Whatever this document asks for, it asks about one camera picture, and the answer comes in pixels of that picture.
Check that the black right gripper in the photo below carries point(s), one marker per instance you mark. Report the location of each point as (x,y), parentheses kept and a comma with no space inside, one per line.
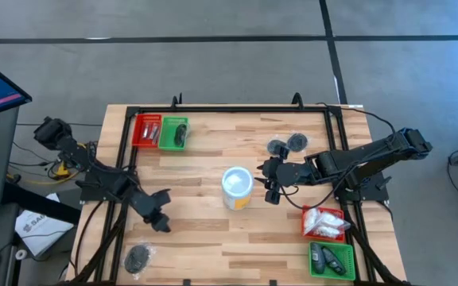
(274,172)

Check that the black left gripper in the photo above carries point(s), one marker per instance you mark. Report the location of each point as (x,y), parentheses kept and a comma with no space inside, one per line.
(155,210)

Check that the clear bag of cotton balls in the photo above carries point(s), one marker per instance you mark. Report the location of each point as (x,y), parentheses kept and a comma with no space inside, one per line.
(310,219)
(326,231)
(330,219)

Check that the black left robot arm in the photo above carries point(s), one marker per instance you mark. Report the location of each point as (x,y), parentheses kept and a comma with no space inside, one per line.
(94,171)

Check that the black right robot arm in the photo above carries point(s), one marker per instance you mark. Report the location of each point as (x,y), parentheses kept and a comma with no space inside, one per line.
(372,155)

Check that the white wipes canister yellow label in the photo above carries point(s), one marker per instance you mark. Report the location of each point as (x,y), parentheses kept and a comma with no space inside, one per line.
(237,182)

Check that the red plastic basket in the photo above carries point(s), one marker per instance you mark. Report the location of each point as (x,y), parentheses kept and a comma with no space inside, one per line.
(312,239)
(137,141)

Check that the green plastic basket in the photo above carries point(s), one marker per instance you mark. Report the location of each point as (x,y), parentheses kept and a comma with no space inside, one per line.
(349,250)
(167,135)

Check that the black oval device grey label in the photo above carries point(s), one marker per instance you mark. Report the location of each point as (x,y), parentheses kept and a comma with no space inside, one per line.
(317,258)

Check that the black desk edge bar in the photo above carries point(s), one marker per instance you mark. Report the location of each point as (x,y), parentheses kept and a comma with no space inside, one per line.
(42,204)

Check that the white printed booklet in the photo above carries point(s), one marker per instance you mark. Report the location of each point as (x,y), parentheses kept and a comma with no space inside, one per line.
(44,234)

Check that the white tape roll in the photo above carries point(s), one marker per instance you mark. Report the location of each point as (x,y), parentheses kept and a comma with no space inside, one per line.
(18,254)

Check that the black aluminium table frame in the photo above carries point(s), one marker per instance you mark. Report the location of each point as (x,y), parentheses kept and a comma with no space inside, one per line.
(213,109)

